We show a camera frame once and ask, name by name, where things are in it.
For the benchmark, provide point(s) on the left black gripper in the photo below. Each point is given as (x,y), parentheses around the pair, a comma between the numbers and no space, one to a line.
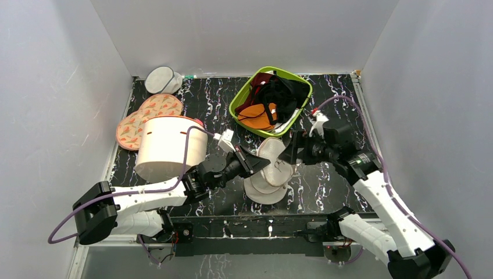
(250,164)

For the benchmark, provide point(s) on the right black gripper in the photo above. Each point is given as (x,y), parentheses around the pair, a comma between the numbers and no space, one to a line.
(296,146)

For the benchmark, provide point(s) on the beige mesh cylindrical laundry bag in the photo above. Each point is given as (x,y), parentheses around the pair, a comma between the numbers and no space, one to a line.
(269,185)

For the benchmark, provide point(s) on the orange bra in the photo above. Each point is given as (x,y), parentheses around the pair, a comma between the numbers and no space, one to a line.
(258,117)

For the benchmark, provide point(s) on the black strappy bra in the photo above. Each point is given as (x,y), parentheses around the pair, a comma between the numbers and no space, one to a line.
(278,97)

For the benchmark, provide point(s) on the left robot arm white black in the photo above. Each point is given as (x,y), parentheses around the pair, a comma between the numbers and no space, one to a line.
(104,210)

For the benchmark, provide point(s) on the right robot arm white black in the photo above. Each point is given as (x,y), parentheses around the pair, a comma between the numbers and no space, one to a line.
(406,250)

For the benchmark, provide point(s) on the black lace bra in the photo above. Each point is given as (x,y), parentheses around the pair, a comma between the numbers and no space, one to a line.
(299,91)

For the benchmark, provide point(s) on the floral peach bra wash bag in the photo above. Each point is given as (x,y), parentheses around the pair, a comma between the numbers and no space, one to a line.
(130,130)

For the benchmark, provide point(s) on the white grey-trimmed mesh bag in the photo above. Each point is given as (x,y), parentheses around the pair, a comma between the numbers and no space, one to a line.
(163,80)

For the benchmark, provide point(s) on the white folded garment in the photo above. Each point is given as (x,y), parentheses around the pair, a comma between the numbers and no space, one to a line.
(280,127)

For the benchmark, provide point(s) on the dark red garment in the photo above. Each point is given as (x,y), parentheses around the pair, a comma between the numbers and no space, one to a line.
(246,97)

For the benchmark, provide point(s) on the green plastic basket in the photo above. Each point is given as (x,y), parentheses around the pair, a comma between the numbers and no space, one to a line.
(281,73)

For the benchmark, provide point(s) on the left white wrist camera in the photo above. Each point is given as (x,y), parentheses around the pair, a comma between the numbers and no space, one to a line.
(224,140)

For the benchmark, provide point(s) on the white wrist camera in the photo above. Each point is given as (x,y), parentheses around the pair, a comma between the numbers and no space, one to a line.
(224,140)
(317,119)

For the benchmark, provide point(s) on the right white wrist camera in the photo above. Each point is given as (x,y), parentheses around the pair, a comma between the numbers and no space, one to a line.
(317,119)

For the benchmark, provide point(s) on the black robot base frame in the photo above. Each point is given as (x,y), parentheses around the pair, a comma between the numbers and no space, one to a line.
(253,235)

